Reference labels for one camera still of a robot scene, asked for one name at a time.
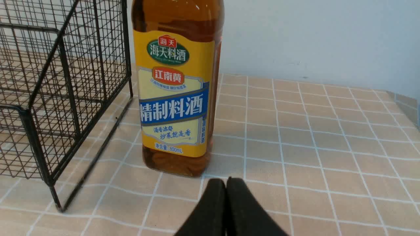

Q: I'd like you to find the cooking wine bottle yellow label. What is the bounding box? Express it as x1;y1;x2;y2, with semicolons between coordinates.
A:
132;0;225;178

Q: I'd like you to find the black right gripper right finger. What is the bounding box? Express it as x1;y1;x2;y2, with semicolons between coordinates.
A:
225;177;288;236

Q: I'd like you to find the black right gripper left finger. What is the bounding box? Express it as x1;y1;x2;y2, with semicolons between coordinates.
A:
175;178;226;236

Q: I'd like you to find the black wire mesh shelf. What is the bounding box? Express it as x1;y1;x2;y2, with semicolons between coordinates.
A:
0;0;133;212

